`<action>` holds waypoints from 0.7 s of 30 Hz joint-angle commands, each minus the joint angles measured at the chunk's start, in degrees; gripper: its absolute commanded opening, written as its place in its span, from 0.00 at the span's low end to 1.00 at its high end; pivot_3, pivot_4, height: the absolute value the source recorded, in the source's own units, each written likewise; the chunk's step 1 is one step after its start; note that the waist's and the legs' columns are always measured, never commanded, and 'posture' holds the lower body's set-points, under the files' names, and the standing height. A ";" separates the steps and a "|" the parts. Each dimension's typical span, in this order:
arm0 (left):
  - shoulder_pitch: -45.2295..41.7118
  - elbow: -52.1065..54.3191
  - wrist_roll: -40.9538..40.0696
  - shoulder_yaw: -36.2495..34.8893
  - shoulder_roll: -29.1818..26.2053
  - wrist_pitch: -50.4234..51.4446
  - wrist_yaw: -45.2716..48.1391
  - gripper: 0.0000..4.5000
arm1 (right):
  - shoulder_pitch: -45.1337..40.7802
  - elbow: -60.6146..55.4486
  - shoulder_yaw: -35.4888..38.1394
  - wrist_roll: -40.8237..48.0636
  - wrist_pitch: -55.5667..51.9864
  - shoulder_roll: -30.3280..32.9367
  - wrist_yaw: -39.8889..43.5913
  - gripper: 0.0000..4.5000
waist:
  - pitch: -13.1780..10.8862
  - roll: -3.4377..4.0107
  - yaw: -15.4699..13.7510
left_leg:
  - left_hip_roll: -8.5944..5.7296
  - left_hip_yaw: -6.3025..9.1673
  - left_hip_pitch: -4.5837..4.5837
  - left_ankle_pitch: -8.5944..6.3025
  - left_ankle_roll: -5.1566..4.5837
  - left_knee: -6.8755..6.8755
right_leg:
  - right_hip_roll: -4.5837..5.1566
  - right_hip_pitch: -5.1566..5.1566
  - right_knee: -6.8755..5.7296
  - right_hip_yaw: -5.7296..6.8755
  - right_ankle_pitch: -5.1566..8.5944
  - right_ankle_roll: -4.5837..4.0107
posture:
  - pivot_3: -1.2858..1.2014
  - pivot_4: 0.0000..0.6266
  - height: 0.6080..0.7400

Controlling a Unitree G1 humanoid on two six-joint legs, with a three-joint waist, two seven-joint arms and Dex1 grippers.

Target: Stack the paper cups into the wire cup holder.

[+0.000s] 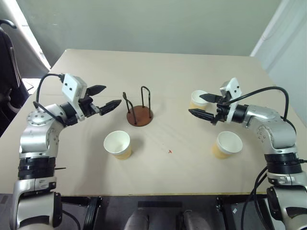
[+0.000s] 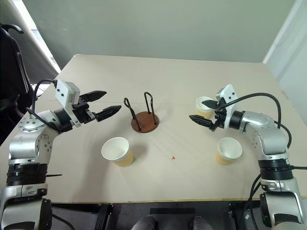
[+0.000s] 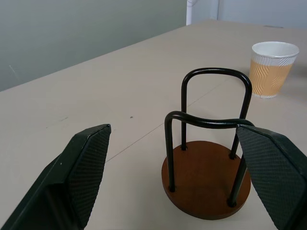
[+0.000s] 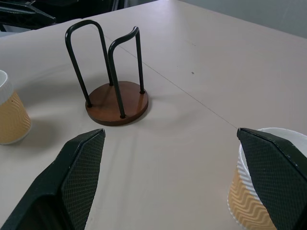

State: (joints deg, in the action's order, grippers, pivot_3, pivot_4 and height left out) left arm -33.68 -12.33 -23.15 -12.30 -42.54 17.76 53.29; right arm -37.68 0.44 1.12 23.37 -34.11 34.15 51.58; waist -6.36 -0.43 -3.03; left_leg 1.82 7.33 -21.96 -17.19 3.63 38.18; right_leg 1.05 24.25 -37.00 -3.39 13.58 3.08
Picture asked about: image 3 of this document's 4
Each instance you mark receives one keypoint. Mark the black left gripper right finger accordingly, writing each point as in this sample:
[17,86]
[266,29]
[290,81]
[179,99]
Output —
[275,172]

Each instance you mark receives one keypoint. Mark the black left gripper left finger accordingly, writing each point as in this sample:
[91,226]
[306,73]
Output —
[72,172]

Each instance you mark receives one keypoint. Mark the orange white ripple paper cup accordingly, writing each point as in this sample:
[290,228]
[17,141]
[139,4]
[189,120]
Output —
[271,72]

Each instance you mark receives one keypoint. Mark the white post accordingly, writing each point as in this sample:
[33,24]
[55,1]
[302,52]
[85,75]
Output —
[202,10]

